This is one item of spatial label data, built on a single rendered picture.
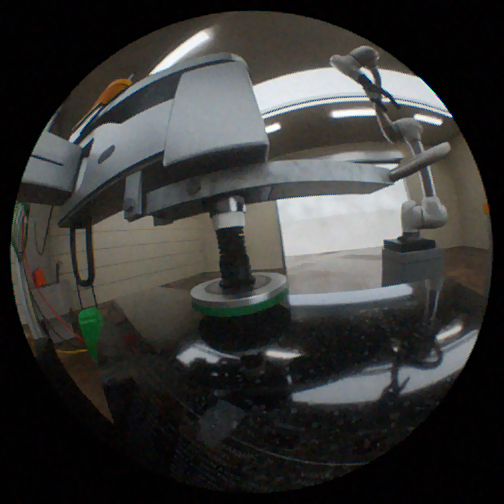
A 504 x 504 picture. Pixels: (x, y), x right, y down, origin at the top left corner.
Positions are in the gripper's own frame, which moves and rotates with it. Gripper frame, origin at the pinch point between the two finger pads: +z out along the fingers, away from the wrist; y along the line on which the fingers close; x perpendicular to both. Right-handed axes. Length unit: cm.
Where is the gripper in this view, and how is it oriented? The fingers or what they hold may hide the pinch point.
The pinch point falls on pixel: (391, 108)
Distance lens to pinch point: 94.2
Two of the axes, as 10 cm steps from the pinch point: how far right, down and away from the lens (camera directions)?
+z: 5.1, 8.6, 0.4
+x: -2.3, 1.8, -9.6
